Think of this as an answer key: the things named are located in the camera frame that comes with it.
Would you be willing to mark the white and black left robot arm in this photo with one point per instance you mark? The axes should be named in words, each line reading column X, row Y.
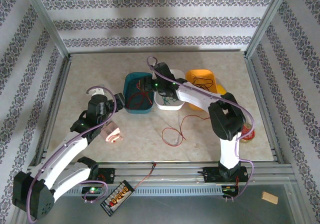
column 67, row 154

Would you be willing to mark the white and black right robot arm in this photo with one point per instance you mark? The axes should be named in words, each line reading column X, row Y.
column 195, row 96

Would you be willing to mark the teal plastic bin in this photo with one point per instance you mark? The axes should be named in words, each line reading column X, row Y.
column 130, row 84

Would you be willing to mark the white plastic bin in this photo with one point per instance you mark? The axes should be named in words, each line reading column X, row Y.
column 181, row 74

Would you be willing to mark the pink translucent tape dispenser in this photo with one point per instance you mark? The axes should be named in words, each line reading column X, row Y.
column 111, row 132

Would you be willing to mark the orange plastic bin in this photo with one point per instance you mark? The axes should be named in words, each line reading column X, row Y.
column 192, row 74

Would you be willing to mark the yellow plastic block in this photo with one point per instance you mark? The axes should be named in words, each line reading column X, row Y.
column 221, row 89

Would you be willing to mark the left controller board green light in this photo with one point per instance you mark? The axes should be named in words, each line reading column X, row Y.
column 92, row 190

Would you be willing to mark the black power board yellow connectors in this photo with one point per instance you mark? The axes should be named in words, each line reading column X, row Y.
column 117, row 197

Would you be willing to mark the right controller board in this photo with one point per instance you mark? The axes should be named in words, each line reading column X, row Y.
column 230, row 190

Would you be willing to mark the small wooden block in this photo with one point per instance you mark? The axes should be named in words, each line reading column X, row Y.
column 270, row 198

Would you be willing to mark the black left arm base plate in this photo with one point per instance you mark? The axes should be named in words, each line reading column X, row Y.
column 108, row 175

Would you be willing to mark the aluminium table rail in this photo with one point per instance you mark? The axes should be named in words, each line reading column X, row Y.
column 162, row 167

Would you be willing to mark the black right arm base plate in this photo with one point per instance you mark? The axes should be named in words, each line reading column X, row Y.
column 210, row 174

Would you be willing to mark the aluminium frame post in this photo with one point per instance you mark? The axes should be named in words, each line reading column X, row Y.
column 45, row 19
column 268, row 19

